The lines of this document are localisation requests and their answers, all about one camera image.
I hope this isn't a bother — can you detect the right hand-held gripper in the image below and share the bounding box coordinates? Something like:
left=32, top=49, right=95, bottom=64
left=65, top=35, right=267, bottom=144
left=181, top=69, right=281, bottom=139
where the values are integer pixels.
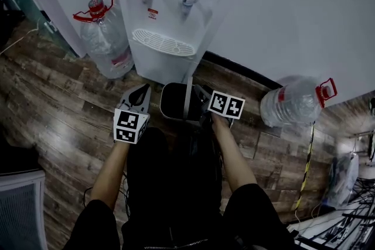
left=193, top=84, right=246, bottom=127

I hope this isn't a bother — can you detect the white wire mesh cabinet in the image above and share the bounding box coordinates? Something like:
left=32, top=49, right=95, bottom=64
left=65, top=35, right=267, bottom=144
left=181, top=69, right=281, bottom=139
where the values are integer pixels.
left=0, top=169, right=48, bottom=250

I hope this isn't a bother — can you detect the white water dispenser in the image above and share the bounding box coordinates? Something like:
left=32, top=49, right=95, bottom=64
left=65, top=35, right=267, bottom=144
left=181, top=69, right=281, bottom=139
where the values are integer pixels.
left=121, top=0, right=259, bottom=86

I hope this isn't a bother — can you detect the clear water jug red handle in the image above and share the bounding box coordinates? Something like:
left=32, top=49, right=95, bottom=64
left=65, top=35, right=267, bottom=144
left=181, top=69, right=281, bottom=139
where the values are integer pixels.
left=260, top=75, right=339, bottom=128
left=72, top=0, right=135, bottom=80

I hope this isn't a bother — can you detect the black bucket with handle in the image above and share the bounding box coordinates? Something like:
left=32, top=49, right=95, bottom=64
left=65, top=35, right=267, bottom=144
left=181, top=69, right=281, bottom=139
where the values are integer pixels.
left=159, top=76, right=212, bottom=124

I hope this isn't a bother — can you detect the black metal rack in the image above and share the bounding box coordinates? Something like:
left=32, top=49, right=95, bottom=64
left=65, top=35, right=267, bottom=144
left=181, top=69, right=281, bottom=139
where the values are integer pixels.
left=288, top=178, right=375, bottom=250

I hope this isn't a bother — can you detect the person's right forearm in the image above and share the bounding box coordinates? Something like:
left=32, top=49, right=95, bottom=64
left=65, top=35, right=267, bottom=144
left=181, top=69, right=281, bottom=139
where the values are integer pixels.
left=210, top=114, right=259, bottom=194

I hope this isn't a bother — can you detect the person's left forearm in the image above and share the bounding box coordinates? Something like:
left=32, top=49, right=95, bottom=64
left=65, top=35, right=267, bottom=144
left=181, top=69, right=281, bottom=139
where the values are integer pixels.
left=89, top=141, right=132, bottom=211

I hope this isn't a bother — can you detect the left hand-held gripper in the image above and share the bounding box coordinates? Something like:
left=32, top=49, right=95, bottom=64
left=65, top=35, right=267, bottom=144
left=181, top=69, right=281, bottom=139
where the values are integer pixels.
left=113, top=84, right=152, bottom=145

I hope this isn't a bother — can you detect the person's black clothing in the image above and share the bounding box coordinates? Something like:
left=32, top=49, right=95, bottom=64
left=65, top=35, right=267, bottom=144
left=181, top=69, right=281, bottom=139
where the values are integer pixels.
left=63, top=125, right=296, bottom=250

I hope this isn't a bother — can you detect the thin white floor cable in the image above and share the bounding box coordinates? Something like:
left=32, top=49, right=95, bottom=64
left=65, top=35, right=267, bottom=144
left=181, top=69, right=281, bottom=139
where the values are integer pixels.
left=0, top=27, right=39, bottom=56

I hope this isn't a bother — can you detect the yellow black floor tape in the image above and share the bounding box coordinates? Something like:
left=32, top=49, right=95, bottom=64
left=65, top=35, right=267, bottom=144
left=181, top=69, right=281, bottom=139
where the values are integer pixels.
left=294, top=122, right=316, bottom=212

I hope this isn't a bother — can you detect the clear plastic bag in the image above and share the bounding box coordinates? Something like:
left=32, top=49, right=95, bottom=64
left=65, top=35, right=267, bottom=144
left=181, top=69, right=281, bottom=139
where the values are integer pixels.
left=323, top=151, right=360, bottom=209

